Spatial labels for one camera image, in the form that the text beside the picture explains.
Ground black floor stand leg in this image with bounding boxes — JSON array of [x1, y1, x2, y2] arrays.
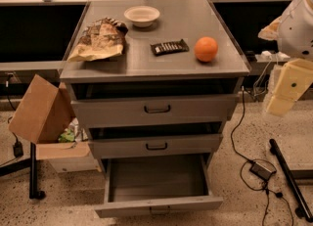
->
[[269, 139, 313, 223]]

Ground orange fruit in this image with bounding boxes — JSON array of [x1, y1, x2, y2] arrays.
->
[[194, 36, 218, 62]]

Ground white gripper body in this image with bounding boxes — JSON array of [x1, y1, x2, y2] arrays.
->
[[273, 59, 313, 102]]

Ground white bowl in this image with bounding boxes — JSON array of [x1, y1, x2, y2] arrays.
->
[[124, 6, 160, 28]]

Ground black table leg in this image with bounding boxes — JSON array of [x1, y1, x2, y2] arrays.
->
[[29, 143, 46, 200]]

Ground grey drawer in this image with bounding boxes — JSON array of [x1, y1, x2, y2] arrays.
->
[[71, 78, 239, 128], [95, 154, 223, 218], [89, 122, 222, 158]]

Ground black power adapter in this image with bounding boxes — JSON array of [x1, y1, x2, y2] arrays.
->
[[249, 162, 276, 181]]

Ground black wall plug adapter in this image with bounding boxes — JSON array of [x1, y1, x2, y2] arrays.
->
[[13, 141, 23, 158]]

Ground grey middle drawer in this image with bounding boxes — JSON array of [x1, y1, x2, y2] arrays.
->
[[89, 122, 222, 158]]

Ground grey drawer cabinet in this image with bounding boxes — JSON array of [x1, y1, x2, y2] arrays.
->
[[61, 0, 249, 163]]

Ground brown cardboard box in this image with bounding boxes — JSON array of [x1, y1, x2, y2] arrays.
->
[[9, 74, 90, 159]]

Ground white power strip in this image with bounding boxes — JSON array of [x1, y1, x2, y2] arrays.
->
[[259, 51, 290, 62]]

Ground green packaging in box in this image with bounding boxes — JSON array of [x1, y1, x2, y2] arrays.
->
[[58, 128, 75, 143]]

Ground crumpled chip bag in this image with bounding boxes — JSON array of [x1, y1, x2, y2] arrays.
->
[[67, 18, 128, 62]]

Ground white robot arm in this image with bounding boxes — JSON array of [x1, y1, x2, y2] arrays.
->
[[258, 0, 313, 116]]

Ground grey bottom drawer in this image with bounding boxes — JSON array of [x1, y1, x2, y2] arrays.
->
[[95, 154, 223, 218]]

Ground grey top drawer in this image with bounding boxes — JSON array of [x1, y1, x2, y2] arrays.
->
[[71, 78, 239, 128]]

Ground dark snack bar wrapper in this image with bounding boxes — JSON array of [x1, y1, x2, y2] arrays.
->
[[151, 39, 189, 56]]

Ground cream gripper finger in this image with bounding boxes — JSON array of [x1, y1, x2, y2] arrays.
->
[[266, 96, 294, 116]]

